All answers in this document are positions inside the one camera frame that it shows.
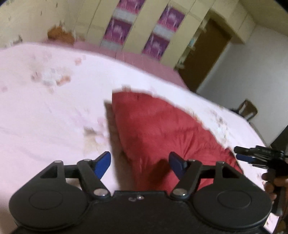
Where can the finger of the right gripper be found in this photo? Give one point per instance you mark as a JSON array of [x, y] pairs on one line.
[[241, 150], [248, 159]]

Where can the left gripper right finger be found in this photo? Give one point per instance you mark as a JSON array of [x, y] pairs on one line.
[[219, 194]]

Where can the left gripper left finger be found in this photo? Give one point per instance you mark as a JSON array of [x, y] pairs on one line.
[[60, 194]]

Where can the red padded jacket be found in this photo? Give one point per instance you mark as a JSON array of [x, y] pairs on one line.
[[150, 129]]

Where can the person right hand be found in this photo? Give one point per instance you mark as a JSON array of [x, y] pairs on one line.
[[270, 186]]

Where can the black flat television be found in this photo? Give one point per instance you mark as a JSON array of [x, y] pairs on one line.
[[281, 142]]

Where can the wooden chair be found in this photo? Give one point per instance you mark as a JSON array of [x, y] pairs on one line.
[[246, 109]]

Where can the white floral bed cover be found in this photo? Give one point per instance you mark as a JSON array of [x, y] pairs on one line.
[[55, 105]]

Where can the cream corner shelf unit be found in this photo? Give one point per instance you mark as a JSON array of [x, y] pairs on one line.
[[191, 45]]

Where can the brown wooden door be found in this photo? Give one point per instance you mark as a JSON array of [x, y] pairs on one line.
[[204, 54]]

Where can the pink bed sheet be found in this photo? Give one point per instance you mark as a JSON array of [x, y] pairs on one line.
[[139, 61]]

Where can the purple poster lower right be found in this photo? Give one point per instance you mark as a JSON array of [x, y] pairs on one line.
[[155, 46]]

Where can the purple poster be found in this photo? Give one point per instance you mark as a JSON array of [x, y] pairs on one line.
[[169, 22], [116, 34], [155, 46], [128, 10]]

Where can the purple poster upper right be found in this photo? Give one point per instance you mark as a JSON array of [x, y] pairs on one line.
[[169, 22]]

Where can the cream yellow wardrobe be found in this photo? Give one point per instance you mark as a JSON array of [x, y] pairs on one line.
[[89, 20]]

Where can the orange brown cloth pile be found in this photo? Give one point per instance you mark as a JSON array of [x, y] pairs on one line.
[[57, 33]]

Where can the purple poster lower left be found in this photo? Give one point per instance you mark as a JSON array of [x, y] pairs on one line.
[[116, 34]]

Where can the cream wooden headboard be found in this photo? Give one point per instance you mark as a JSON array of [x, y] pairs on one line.
[[29, 21]]

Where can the purple poster upper left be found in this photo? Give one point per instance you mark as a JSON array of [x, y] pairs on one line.
[[128, 10]]

